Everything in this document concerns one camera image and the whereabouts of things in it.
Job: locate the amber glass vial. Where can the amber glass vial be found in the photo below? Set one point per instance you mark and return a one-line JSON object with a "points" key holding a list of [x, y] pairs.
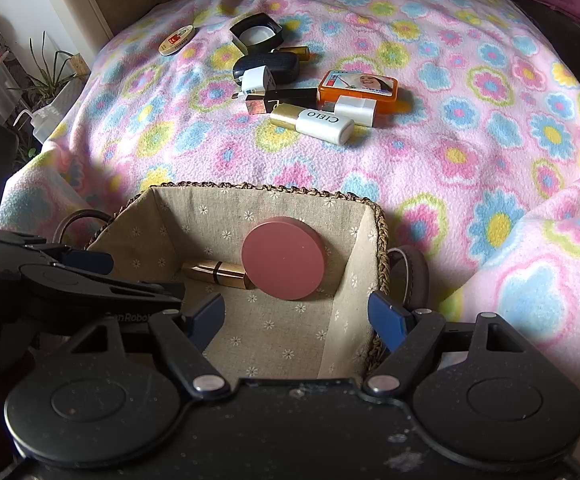
{"points": [[297, 52]]}

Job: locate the dark sofa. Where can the dark sofa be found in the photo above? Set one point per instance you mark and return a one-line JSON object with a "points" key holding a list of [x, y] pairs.
{"points": [[559, 40]]}

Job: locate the gold lipstick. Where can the gold lipstick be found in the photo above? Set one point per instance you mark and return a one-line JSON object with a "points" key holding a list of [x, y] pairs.
{"points": [[210, 271]]}

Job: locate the black glasses case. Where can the black glasses case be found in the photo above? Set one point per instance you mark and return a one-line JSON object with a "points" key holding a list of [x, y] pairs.
{"points": [[270, 62]]}

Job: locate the white adapter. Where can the white adapter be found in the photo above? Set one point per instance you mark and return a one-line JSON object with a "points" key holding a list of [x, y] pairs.
{"points": [[352, 109]]}

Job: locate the green potted plant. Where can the green potted plant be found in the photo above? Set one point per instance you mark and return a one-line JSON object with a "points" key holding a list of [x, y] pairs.
{"points": [[50, 74]]}

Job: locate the pink round compact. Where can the pink round compact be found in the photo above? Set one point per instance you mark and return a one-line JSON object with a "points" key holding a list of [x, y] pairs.
{"points": [[285, 257]]}

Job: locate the white charger plug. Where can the white charger plug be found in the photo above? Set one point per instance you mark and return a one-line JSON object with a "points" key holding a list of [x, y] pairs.
{"points": [[256, 79]]}

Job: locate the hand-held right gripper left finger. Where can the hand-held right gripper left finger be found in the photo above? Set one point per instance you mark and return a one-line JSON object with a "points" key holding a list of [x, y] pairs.
{"points": [[206, 321]]}

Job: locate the clear squeeze bottle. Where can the clear squeeze bottle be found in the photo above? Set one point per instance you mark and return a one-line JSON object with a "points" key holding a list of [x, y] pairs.
{"points": [[45, 127]]}

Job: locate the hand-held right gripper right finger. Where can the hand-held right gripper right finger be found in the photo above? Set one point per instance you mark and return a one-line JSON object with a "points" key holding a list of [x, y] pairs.
{"points": [[387, 320]]}

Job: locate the orange plastic box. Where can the orange plastic box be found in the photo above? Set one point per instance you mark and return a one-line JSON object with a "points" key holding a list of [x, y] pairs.
{"points": [[359, 85]]}

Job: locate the white planter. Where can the white planter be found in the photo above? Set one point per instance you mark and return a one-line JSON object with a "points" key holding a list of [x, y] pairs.
{"points": [[64, 100]]}

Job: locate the wooden stake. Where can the wooden stake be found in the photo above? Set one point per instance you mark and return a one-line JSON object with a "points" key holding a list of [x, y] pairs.
{"points": [[79, 63]]}

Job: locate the woven basket with fabric liner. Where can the woven basket with fabric liner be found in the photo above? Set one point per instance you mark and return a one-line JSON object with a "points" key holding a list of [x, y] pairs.
{"points": [[280, 332]]}

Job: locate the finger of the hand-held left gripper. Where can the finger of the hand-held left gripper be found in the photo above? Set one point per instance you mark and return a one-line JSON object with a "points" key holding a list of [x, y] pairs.
{"points": [[86, 262], [120, 291]]}

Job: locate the white and gold tube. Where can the white and gold tube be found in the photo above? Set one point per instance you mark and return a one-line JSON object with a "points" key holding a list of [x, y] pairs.
{"points": [[320, 122]]}

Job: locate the oval cream tin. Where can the oval cream tin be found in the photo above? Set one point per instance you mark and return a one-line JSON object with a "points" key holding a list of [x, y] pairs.
{"points": [[176, 40]]}

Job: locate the floral fleece blanket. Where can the floral fleece blanket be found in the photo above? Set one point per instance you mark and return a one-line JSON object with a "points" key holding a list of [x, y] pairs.
{"points": [[419, 160]]}

